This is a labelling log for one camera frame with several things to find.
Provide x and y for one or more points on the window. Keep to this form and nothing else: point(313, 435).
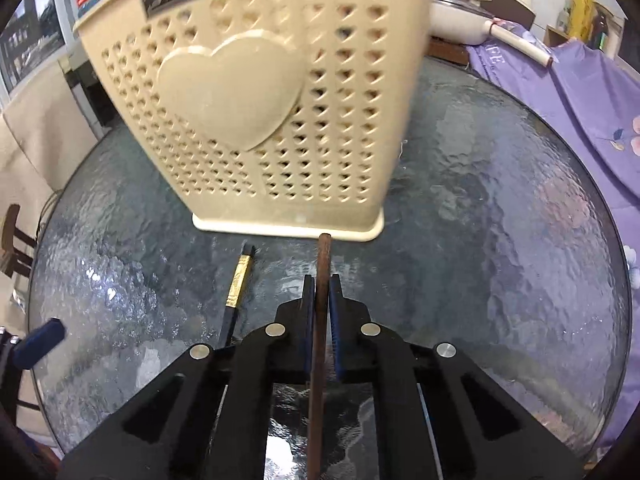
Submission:
point(35, 20)

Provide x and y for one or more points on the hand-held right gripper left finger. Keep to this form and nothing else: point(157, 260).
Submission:
point(309, 320)

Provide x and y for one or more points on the wooden shelf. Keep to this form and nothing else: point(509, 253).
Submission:
point(607, 27)

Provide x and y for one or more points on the brown wooden chopstick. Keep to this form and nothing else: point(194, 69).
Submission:
point(321, 280)

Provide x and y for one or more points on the wooden board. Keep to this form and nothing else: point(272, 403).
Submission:
point(447, 52)

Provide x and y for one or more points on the purple floral cloth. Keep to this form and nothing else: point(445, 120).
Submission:
point(590, 110)

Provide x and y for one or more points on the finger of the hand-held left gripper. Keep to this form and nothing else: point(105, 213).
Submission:
point(40, 337)

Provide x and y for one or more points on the water dispenser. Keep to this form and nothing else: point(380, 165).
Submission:
point(82, 77)

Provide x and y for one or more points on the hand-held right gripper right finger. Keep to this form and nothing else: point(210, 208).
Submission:
point(334, 325)

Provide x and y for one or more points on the dark wooden chair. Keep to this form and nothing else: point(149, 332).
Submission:
point(12, 240)

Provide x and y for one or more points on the beige perforated utensil holder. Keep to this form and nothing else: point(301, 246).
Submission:
point(235, 95)

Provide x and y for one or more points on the black chopstick wide gold band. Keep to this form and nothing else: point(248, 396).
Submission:
point(239, 280)

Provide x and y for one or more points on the cream pan with glass lid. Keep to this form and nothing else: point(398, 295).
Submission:
point(457, 22)

